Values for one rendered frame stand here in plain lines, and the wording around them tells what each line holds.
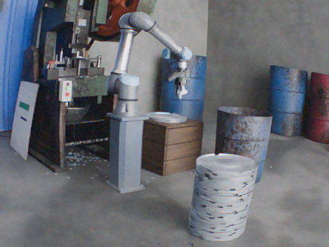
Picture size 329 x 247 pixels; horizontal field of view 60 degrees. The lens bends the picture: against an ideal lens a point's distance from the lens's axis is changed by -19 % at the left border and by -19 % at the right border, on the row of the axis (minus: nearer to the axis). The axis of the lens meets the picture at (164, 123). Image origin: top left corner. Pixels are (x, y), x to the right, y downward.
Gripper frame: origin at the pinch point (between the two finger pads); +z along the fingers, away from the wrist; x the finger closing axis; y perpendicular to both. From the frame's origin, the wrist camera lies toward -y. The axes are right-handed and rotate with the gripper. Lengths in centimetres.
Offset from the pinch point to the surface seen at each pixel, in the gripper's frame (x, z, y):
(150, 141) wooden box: 4.0, 31.7, -16.1
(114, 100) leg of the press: 28.4, 6.1, -35.6
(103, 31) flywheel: 66, -48, -38
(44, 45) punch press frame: 58, -36, -92
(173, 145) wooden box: -7.6, 32.1, -4.7
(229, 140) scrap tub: -35.6, 23.3, 21.2
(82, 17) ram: 40, -58, -64
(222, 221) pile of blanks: -104, 42, -28
